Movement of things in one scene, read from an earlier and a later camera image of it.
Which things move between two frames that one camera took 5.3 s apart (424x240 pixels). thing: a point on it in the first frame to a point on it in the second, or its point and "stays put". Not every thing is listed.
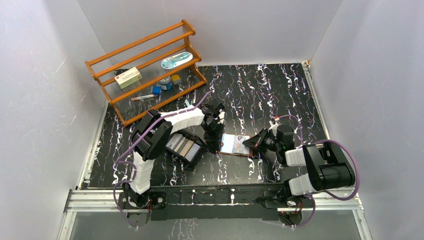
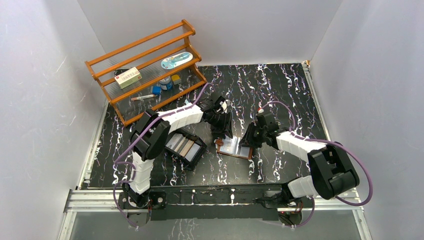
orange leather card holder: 232,144 stays put
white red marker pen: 142,97 stays put
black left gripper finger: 220,129 to 229,124
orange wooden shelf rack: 150,71 stays put
